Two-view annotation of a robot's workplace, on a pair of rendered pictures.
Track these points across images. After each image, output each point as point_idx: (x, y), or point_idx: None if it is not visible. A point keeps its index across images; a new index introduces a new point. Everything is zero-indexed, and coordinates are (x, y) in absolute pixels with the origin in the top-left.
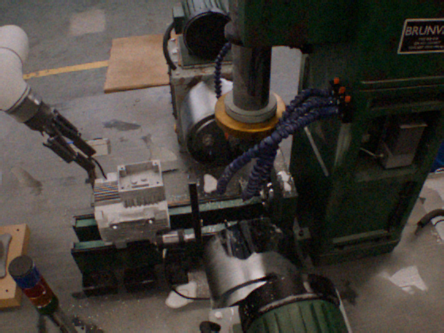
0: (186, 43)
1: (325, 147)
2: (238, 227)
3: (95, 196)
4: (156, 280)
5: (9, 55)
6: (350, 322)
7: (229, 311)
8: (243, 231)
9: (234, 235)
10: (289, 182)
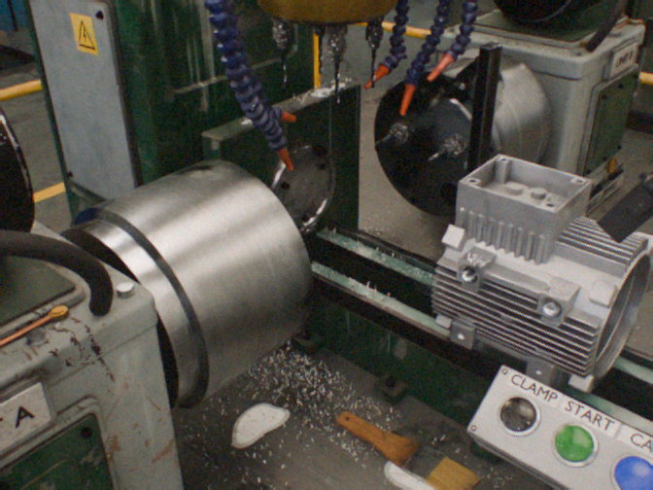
0: (30, 197)
1: (266, 27)
2: (462, 79)
3: (639, 239)
4: None
5: None
6: (361, 191)
7: (561, 53)
8: (462, 73)
9: (474, 80)
10: (327, 87)
